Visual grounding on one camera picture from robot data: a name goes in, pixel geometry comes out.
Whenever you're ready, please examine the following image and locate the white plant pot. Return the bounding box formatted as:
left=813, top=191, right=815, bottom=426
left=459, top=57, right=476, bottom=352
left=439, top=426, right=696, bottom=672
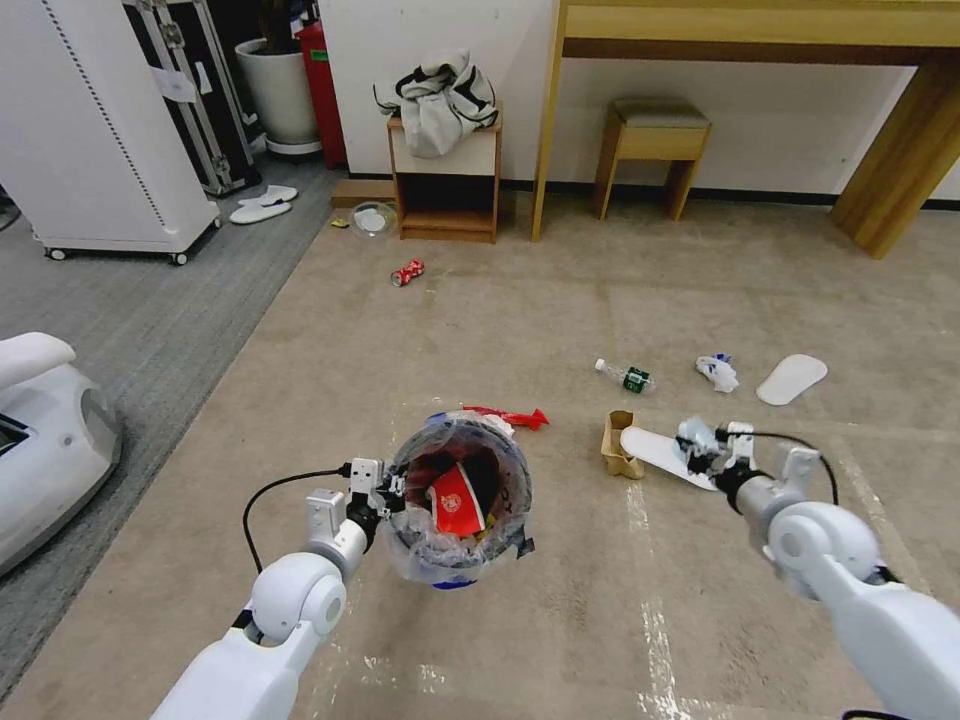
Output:
left=233, top=37, right=325, bottom=157

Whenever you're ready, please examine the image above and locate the white flat slipper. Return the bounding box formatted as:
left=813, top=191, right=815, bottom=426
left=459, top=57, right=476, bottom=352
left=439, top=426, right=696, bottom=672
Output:
left=755, top=353, right=829, bottom=408
left=620, top=425, right=720, bottom=493

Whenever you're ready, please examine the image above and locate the wooden stool grey cushion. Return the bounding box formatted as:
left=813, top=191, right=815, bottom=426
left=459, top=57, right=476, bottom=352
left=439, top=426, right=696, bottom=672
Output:
left=595, top=96, right=713, bottom=223

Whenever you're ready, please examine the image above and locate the pale paper scrap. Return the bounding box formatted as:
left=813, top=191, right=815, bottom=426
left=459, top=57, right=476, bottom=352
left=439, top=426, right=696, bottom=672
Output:
left=673, top=414, right=723, bottom=478

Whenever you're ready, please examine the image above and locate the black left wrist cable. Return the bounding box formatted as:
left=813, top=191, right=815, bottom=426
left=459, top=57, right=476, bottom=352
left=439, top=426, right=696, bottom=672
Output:
left=241, top=468, right=355, bottom=577

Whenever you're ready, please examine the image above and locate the wooden nightstand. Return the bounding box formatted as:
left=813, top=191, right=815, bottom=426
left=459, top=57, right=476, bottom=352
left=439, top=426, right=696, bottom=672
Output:
left=386, top=110, right=503, bottom=246

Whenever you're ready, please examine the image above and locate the black flight case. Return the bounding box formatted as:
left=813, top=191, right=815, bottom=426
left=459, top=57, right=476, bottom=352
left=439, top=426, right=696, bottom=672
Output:
left=122, top=0, right=265, bottom=199

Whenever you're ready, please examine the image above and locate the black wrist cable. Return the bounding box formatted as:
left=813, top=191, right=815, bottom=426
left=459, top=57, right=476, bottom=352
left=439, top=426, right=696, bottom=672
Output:
left=241, top=468, right=355, bottom=577
left=716, top=428, right=841, bottom=510

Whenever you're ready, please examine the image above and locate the brown paper bag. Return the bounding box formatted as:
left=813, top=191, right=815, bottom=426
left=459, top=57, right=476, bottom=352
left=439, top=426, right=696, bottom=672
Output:
left=599, top=410, right=646, bottom=480

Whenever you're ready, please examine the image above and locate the trash bin with plastic liner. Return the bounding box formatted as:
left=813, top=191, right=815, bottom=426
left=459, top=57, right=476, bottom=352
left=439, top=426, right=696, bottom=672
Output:
left=377, top=410, right=539, bottom=592

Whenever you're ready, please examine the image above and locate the clear bottle green label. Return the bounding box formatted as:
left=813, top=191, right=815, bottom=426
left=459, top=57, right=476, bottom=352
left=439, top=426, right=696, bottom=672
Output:
left=593, top=357, right=656, bottom=396

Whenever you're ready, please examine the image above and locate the red paper cup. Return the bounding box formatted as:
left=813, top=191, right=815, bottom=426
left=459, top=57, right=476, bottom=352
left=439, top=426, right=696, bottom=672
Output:
left=425, top=463, right=489, bottom=538

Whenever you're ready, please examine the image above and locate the light wooden desk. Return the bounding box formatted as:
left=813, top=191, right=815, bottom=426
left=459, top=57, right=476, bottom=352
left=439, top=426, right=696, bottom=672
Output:
left=530, top=0, right=960, bottom=261

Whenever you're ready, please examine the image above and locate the white closed slipper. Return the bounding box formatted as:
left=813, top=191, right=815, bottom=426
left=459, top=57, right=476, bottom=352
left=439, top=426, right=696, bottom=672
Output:
left=227, top=200, right=295, bottom=226
left=237, top=183, right=300, bottom=208

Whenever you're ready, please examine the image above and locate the crumpled white blue tissue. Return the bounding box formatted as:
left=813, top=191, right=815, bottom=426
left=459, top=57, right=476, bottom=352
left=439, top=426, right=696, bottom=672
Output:
left=692, top=353, right=741, bottom=395

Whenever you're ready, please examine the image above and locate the white wheeled cabinet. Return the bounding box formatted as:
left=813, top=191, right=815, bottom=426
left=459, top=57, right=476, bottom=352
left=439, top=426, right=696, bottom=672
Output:
left=0, top=0, right=223, bottom=266

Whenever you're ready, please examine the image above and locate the clear plastic bowl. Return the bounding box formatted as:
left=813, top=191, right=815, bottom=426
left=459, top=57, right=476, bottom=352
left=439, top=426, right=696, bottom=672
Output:
left=350, top=200, right=400, bottom=241

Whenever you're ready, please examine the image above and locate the white grey cloth bag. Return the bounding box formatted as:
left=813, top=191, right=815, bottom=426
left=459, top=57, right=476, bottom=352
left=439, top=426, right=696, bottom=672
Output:
left=372, top=48, right=501, bottom=161

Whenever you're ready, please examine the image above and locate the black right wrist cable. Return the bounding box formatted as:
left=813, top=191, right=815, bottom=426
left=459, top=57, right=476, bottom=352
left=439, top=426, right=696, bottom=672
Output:
left=716, top=428, right=841, bottom=510

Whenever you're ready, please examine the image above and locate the brown cardboard piece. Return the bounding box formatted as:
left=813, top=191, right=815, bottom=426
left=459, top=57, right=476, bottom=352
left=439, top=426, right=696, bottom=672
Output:
left=329, top=179, right=397, bottom=211

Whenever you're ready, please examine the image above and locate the red cylinder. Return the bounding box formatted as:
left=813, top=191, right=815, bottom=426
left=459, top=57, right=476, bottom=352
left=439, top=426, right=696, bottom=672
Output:
left=293, top=20, right=349, bottom=171

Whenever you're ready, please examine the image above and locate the red plastic wrapper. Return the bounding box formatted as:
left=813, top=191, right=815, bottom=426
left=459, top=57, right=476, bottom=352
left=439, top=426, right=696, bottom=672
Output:
left=460, top=404, right=552, bottom=433

